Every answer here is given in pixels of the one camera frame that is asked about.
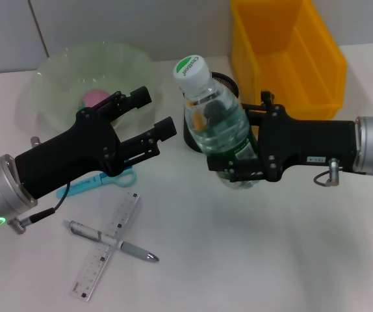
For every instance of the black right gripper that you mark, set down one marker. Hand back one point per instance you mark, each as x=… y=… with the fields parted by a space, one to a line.
x=303 y=143

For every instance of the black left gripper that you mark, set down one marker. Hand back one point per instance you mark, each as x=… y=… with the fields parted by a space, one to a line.
x=76 y=149

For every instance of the clear green-label water bottle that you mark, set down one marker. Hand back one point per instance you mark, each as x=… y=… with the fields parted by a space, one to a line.
x=215 y=126

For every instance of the pink toy peach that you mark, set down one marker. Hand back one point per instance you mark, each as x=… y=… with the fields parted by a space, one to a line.
x=94 y=97

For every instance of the black mesh pen cup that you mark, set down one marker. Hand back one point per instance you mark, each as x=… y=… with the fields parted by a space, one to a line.
x=228 y=83

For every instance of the pale green glass fruit bowl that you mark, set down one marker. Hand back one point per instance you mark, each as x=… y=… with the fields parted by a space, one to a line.
x=76 y=71

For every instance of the blue scissors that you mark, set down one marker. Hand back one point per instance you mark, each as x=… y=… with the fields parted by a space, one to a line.
x=85 y=185

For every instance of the clear plastic ruler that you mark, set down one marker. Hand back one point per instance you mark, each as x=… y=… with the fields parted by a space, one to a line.
x=121 y=214

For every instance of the white grey ballpoint pen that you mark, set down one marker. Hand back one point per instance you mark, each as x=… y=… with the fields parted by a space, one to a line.
x=134 y=252

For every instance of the yellow plastic bin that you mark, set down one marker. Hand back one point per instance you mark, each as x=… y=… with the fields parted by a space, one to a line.
x=290 y=65

